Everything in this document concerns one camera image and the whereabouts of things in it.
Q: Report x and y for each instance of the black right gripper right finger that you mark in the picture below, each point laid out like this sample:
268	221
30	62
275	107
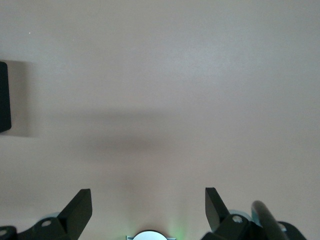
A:
217	217

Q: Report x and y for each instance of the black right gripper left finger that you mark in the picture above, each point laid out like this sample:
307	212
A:
72	217

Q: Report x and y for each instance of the black plastic tray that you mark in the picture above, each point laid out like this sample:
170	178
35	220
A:
4	100

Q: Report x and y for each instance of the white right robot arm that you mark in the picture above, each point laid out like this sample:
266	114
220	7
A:
150	236

